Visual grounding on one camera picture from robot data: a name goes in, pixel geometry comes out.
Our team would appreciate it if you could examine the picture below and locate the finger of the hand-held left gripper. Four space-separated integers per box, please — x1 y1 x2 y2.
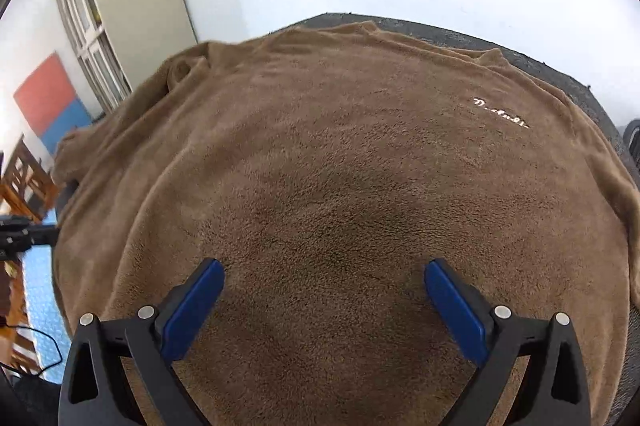
0 215 60 259

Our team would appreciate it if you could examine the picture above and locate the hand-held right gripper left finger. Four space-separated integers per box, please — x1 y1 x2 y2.
57 257 226 426

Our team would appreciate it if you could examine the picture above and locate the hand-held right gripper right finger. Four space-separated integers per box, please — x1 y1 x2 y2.
424 257 593 426

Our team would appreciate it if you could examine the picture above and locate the brown fleece sweater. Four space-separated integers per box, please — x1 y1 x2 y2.
51 20 640 426

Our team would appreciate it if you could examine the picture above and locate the light blue foam floor tile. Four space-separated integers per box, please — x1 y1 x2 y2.
20 251 73 382

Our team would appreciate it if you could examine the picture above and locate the blue foam mat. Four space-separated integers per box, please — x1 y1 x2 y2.
37 98 96 157

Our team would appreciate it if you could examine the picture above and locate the red foam mat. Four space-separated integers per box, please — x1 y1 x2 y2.
13 52 78 139

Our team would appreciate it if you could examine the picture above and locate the grey mesh chair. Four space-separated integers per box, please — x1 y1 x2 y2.
621 118 640 159

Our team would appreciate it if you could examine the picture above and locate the black dotted tablecloth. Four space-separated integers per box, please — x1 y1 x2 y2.
55 12 638 426

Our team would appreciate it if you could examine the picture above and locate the beige cabinet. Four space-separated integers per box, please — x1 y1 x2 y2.
52 0 201 112

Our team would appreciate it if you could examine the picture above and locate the black cable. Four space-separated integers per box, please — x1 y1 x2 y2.
0 323 63 377

